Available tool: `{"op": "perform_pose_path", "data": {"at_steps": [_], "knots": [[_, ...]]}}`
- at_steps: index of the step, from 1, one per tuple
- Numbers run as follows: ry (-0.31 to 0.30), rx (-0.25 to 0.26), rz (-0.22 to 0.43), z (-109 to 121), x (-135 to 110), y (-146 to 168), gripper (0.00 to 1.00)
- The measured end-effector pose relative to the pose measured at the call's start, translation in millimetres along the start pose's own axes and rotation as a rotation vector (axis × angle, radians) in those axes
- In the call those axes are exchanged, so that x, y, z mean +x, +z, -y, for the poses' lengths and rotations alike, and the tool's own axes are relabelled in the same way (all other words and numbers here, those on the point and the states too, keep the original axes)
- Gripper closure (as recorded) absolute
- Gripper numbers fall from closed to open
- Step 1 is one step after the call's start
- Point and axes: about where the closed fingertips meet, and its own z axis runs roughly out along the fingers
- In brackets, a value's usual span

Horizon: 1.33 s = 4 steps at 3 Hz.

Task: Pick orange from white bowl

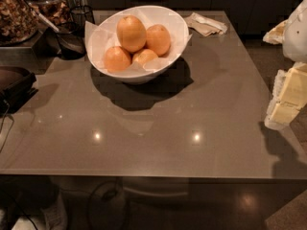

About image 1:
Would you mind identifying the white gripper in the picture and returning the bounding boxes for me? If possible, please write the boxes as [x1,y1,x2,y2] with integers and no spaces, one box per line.
[263,0,307,130]

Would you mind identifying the orange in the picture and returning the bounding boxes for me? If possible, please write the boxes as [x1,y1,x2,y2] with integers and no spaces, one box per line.
[116,15,147,53]
[146,24,171,57]
[104,46,131,72]
[132,49,158,66]

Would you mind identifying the white bowl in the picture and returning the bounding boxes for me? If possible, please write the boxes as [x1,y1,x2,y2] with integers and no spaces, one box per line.
[85,5,190,85]

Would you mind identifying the crumpled paper napkin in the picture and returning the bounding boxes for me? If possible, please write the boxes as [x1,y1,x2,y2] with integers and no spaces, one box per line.
[184,12,227,36]

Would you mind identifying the black scoop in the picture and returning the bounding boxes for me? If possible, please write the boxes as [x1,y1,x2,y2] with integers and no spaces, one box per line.
[31,8,85,59]

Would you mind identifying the dark device at left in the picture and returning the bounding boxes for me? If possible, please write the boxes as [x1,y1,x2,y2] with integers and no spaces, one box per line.
[0,66,37,114]

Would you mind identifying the large glass snack jar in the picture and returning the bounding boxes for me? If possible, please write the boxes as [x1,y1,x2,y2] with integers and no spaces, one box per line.
[0,0,37,46]

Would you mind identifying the black wire mesh cup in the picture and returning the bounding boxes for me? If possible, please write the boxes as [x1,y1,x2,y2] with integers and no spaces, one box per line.
[70,5,95,33]

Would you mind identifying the black cable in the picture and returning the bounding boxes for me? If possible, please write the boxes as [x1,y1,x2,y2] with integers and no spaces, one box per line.
[0,99,15,153]

